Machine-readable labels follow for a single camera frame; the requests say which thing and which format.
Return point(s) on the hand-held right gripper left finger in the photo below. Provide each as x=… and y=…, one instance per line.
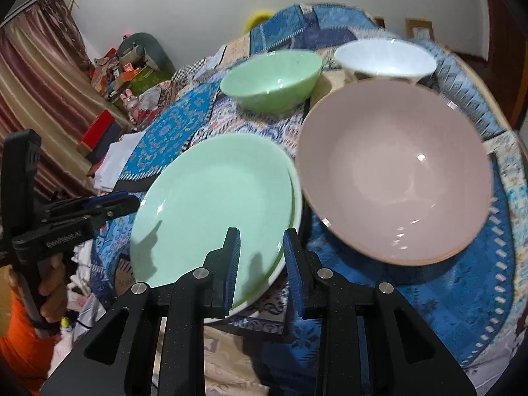
x=232, y=272

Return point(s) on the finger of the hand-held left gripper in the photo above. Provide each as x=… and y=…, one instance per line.
x=123, y=206
x=107, y=198

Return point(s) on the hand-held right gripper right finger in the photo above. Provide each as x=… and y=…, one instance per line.
x=293, y=280

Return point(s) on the green plate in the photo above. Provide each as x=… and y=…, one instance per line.
x=214, y=210

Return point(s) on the pink bowl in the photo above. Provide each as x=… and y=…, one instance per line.
x=392, y=173

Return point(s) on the green bowl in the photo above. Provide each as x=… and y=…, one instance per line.
x=272, y=78

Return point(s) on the white bowl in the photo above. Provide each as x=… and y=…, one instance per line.
x=383, y=60

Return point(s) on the person's left forearm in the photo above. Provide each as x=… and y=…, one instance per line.
x=20, y=346

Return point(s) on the person's left hand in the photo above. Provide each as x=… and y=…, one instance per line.
x=51, y=293

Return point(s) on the white folded cloth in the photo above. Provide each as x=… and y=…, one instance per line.
x=117, y=161

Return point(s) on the red box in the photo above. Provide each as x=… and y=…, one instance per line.
x=97, y=130

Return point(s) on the striped brown curtain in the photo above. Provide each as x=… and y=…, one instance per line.
x=33, y=70

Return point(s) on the pink bunny toy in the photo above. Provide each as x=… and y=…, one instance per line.
x=131, y=103

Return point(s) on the green shopping bag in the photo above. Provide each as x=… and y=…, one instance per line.
x=142, y=78

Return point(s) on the pile of cardboard packaging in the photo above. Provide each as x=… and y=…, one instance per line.
x=115, y=66

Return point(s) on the grey rounded cushion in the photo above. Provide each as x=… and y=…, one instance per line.
x=148, y=45

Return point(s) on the patchwork printed blanket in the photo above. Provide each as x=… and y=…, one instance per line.
x=453, y=297

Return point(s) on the brown cardboard box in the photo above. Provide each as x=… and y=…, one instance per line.
x=418, y=29

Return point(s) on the wooden door frame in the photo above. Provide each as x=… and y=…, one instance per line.
x=503, y=49

